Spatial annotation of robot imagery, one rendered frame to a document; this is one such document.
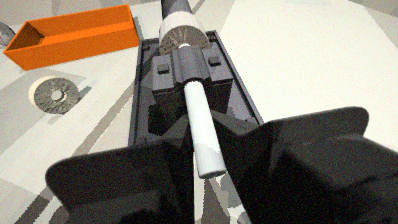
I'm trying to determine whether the orange open-top tray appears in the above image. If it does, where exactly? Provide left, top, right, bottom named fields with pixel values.
left=3, top=5, right=139, bottom=71

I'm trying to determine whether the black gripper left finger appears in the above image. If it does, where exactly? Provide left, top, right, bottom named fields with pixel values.
left=45, top=114, right=195, bottom=224

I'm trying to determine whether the grey metal shaft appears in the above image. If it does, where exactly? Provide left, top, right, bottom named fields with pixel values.
left=184, top=80, right=227, bottom=179

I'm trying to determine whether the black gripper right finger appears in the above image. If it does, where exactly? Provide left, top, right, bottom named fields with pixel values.
left=210, top=106, right=369, bottom=224

